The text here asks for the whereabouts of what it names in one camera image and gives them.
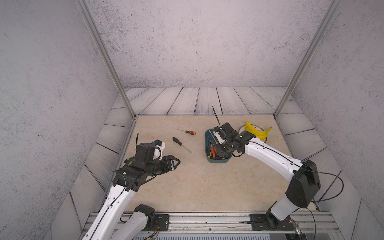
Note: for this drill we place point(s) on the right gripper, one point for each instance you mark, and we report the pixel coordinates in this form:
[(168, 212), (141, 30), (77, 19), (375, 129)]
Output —
[(220, 152)]

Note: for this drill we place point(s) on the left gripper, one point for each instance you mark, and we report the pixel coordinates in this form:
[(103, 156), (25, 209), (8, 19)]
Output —
[(168, 164)]

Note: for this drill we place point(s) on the orange screwdriver large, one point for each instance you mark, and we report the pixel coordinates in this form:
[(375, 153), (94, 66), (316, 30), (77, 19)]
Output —
[(211, 149)]

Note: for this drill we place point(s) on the black yellow-tip screwdriver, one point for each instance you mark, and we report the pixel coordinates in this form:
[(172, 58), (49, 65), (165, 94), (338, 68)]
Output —
[(207, 141)]

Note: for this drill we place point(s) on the black handle long screwdriver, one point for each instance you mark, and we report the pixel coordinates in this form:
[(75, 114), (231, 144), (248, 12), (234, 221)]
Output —
[(180, 144)]

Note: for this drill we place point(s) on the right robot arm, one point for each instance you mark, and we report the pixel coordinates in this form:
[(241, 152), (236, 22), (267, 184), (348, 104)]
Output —
[(303, 177)]

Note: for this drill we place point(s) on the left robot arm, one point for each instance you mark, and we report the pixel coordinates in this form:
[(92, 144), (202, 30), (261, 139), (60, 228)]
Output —
[(144, 166)]

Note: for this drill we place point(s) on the teal storage box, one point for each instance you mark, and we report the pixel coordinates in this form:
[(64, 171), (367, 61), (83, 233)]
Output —
[(219, 160)]

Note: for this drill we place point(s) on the small orange black screwdriver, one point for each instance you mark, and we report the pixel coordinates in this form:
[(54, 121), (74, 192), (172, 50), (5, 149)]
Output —
[(189, 132)]

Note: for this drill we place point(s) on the patterned round plate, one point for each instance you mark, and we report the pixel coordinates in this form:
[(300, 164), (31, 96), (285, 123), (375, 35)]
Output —
[(241, 129)]

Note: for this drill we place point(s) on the yellow banana bunch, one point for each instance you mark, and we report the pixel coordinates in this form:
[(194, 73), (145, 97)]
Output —
[(262, 135)]

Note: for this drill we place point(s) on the green black work glove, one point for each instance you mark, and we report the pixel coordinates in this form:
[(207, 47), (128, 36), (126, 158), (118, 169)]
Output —
[(129, 162)]

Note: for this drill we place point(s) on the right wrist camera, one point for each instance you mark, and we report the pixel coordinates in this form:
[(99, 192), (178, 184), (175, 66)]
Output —
[(220, 136)]

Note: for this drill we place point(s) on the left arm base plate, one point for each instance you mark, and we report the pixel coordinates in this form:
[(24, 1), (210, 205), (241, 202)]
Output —
[(157, 222)]

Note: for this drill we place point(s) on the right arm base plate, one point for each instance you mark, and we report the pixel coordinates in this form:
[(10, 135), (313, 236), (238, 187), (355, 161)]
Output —
[(263, 222)]

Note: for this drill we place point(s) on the aluminium front rail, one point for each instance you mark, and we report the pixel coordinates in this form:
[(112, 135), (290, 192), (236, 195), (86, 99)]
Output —
[(233, 226)]

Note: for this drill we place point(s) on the right aluminium frame post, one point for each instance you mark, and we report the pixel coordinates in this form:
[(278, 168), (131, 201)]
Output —
[(319, 33)]

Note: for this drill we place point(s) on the aluminium frame post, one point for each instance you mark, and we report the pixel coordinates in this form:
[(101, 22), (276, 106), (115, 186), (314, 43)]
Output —
[(319, 33), (86, 14)]

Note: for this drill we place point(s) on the left aluminium frame post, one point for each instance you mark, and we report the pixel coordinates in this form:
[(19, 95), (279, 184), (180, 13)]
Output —
[(86, 14)]

